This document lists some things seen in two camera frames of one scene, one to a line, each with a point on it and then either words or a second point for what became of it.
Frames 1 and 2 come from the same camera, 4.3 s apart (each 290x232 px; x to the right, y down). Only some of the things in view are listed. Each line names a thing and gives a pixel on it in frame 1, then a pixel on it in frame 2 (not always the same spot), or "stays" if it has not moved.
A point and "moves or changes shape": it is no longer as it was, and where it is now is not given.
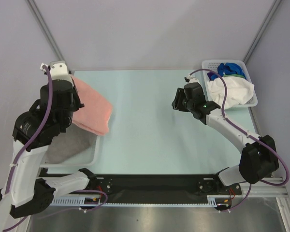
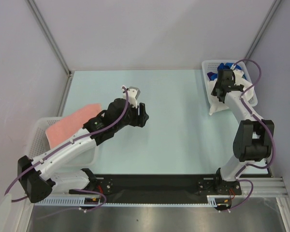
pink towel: [94, 116] moves or changes shape
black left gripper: [78, 103] to [139, 120]
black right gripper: [178, 100] to [228, 87]
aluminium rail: [262, 189] stays
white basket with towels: [240, 91] stays
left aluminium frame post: [45, 28] stays
